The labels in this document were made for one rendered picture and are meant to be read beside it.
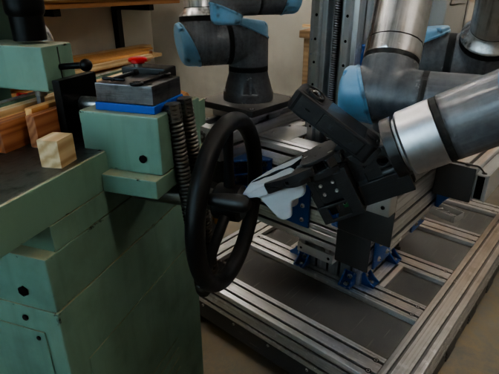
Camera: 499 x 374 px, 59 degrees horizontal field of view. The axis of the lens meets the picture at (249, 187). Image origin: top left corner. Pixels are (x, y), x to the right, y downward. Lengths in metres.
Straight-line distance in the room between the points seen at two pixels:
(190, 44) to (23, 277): 0.76
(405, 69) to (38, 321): 0.62
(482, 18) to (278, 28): 3.21
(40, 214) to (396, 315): 1.11
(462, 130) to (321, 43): 0.81
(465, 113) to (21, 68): 0.64
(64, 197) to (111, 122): 0.13
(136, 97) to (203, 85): 3.87
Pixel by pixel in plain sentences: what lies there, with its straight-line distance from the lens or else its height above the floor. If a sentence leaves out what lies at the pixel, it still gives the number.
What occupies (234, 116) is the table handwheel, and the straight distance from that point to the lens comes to 0.66.
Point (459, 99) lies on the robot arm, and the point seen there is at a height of 1.02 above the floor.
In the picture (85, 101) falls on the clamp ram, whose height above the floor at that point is 0.96.
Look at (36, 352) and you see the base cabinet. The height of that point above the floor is 0.63.
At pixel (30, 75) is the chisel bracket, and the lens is 0.79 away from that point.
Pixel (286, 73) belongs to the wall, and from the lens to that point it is 4.09.
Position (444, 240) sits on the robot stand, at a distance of 1.92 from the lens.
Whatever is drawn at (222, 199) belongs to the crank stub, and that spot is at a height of 0.87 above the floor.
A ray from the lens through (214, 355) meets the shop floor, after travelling 1.58.
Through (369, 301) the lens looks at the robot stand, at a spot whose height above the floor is 0.22.
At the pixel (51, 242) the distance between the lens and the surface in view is 0.64.
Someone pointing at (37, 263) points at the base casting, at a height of 0.79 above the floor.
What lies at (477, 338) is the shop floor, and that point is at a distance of 1.82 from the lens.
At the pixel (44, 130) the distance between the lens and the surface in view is 0.75.
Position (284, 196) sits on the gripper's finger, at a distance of 0.56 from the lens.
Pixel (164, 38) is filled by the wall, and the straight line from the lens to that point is 4.69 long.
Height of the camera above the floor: 1.13
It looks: 25 degrees down
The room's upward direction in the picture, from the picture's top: straight up
